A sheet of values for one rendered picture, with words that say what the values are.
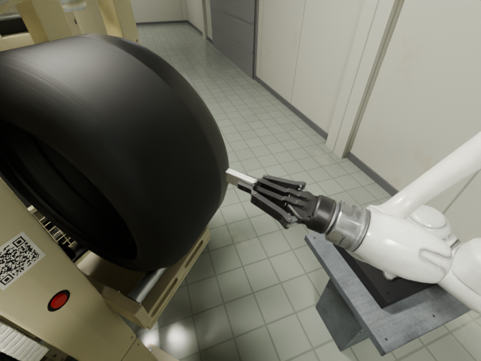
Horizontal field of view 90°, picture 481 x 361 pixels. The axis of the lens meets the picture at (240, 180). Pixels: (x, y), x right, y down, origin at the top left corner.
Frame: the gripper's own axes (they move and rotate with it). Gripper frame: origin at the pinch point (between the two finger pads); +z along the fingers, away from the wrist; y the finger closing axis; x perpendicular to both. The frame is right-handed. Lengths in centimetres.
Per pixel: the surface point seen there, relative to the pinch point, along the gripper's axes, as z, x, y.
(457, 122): -94, 30, -161
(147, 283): 16.3, 35.1, 18.0
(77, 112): 23.3, -15.3, 15.2
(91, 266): 43, 50, 18
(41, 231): 27.4, 4.9, 27.2
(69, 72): 28.2, -18.9, 11.0
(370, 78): -35, 33, -212
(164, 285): 13.3, 40.1, 14.9
